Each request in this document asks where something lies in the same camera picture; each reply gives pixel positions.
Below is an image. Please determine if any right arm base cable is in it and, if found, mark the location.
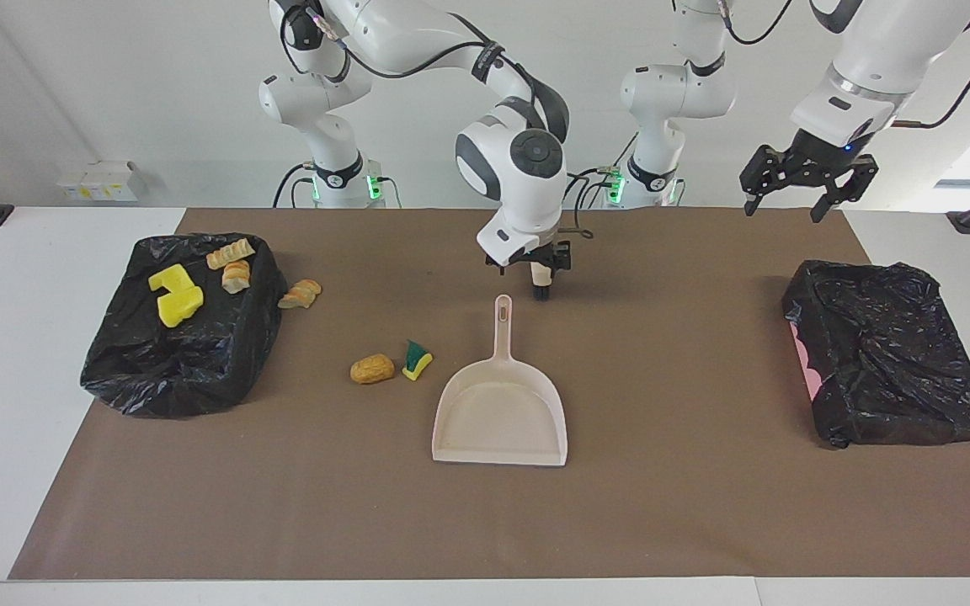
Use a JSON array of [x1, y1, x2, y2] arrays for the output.
[[273, 162, 322, 209]]

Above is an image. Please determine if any beige plastic dustpan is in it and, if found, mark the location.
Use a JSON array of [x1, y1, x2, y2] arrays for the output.
[[431, 294, 569, 468]]

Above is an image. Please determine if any orange beige striped sponge piece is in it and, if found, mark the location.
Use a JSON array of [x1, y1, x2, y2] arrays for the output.
[[277, 279, 323, 311]]

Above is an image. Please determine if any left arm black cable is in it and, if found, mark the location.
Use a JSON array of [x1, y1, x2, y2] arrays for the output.
[[717, 0, 970, 131]]

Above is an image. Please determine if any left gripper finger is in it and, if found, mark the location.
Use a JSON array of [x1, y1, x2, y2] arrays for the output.
[[812, 154, 880, 224], [740, 145, 789, 217]]

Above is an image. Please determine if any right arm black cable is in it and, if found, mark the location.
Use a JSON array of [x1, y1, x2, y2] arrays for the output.
[[279, 0, 595, 241]]

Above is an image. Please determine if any left arm base cable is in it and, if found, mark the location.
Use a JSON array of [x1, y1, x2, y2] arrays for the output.
[[558, 164, 625, 210]]

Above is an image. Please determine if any brown bread-shaped sponge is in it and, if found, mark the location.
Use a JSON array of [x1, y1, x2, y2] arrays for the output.
[[349, 353, 397, 385]]

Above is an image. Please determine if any white cardboard box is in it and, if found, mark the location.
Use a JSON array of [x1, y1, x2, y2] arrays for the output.
[[85, 160, 149, 203]]

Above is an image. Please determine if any green and yellow sponge piece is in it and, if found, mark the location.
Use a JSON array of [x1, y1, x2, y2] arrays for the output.
[[402, 339, 434, 382]]

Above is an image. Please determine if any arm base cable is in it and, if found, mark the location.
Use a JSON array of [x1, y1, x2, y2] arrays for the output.
[[273, 162, 322, 209], [558, 164, 625, 210]]

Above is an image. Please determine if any black bag lined pink bin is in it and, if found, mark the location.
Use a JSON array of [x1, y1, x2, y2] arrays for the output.
[[781, 259, 970, 449]]

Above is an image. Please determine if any brown paper table mat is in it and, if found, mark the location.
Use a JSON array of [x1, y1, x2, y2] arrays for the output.
[[8, 208, 970, 582]]

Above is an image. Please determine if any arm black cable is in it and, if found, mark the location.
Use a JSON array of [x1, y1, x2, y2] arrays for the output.
[[279, 0, 595, 241], [717, 0, 970, 131]]

